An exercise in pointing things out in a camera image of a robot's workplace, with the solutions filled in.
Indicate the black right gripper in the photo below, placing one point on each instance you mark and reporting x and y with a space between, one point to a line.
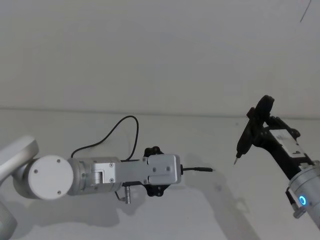
280 150

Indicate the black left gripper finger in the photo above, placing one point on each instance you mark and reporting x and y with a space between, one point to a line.
155 190
153 151

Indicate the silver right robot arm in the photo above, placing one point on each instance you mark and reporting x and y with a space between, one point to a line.
311 185

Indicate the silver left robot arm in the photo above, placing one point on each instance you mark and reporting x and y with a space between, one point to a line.
47 175

